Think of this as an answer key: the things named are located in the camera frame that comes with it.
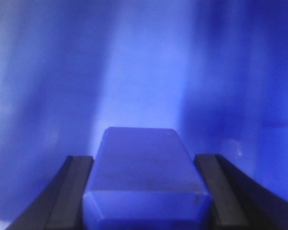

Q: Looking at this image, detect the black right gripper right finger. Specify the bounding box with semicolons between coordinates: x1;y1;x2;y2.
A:
193;154;288;230

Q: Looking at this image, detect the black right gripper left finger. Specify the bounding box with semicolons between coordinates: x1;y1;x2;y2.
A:
7;156;94;230

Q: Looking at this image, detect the large blue bin right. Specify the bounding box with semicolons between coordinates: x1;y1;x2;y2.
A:
0;0;288;230

